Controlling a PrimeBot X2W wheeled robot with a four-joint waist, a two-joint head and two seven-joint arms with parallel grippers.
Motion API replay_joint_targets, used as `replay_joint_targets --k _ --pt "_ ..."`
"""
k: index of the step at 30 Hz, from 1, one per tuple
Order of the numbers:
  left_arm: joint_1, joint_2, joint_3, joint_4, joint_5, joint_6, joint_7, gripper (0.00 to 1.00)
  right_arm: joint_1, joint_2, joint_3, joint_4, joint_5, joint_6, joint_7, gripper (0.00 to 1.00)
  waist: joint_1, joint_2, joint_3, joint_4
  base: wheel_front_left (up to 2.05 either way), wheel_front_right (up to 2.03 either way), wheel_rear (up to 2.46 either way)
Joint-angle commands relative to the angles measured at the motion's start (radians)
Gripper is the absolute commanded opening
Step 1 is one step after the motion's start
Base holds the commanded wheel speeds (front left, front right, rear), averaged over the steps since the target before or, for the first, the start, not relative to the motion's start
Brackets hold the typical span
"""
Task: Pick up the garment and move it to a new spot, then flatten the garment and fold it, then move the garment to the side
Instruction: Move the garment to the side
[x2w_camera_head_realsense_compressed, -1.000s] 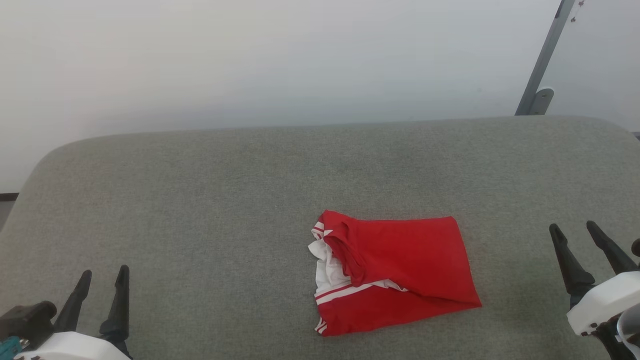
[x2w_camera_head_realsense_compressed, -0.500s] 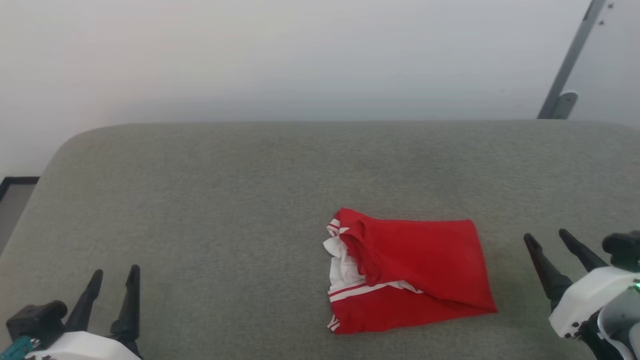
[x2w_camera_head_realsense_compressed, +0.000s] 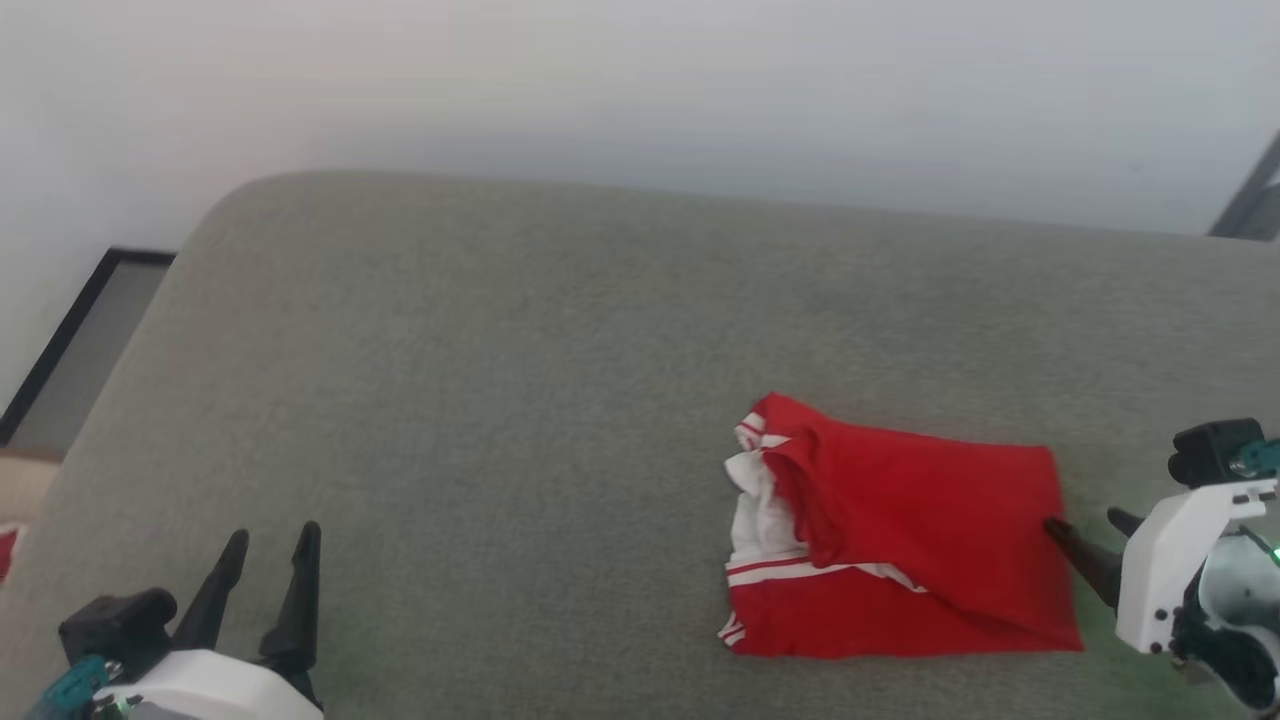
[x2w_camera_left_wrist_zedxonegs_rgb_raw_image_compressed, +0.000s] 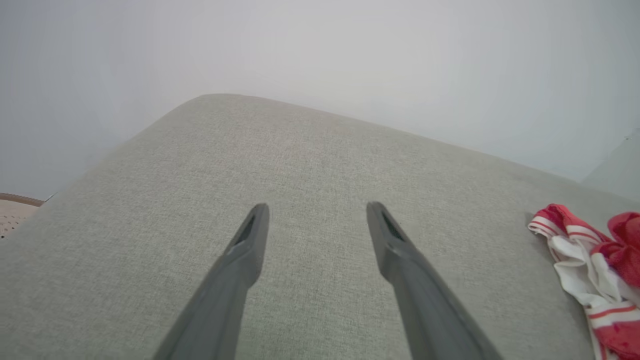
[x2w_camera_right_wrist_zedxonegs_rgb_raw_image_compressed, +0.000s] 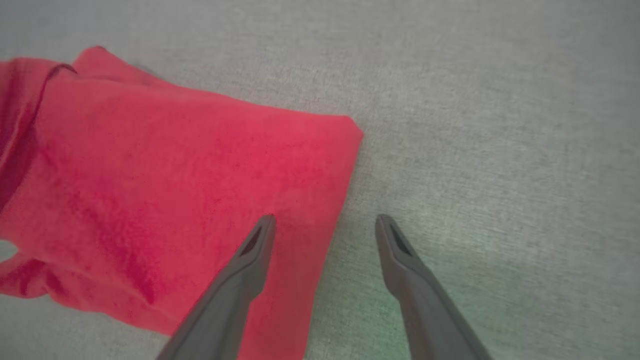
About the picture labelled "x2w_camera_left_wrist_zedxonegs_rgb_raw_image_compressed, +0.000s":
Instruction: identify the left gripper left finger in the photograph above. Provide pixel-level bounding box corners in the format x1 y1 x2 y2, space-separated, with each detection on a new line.
153 202 271 360

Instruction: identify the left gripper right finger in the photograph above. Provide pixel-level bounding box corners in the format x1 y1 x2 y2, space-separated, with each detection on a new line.
366 201 504 360

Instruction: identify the red and white garment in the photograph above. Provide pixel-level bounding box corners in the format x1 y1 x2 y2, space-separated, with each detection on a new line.
527 203 640 360

